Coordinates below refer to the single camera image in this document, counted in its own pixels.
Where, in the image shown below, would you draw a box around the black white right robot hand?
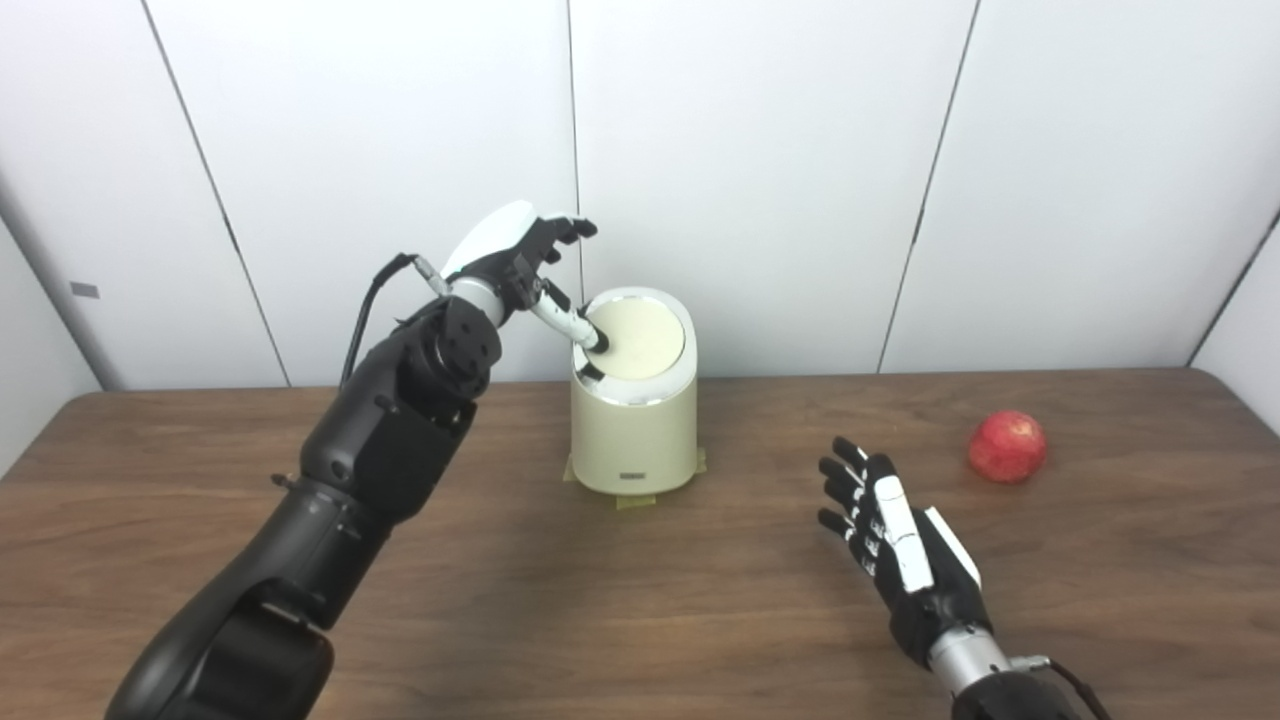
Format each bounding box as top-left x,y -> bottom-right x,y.
817,436 -> 993,669

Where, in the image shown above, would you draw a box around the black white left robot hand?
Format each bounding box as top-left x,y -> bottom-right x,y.
440,200 -> 611,354

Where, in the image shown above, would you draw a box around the red apple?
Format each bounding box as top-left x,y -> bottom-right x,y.
967,410 -> 1049,485

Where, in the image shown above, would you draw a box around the round cream bin lid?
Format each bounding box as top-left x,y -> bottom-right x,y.
585,298 -> 686,381

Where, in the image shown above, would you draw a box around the cream-colored bin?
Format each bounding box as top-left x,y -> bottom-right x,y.
570,287 -> 699,496

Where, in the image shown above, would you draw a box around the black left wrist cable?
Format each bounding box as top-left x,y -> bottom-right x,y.
340,253 -> 451,391

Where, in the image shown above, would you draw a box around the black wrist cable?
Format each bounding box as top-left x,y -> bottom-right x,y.
340,253 -> 451,391
1010,655 -> 1113,720

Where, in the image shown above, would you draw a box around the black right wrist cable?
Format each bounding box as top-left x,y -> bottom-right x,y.
1010,655 -> 1113,720

